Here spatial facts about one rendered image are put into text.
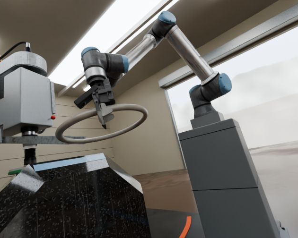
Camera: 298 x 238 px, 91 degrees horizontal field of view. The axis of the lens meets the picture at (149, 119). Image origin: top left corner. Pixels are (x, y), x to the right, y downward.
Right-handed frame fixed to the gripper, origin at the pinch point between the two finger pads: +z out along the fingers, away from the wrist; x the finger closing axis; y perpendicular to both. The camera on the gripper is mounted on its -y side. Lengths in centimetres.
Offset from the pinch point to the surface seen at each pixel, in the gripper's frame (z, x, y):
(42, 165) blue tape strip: 7.6, 9.0, -26.9
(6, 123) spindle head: -34, 48, -64
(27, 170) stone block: 8.0, 6.9, -31.1
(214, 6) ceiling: -297, 172, 321
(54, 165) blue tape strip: 8.5, 11.0, -23.3
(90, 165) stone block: 12.4, 17.0, -11.0
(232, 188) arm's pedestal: 50, 34, 64
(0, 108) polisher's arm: -49, 52, -70
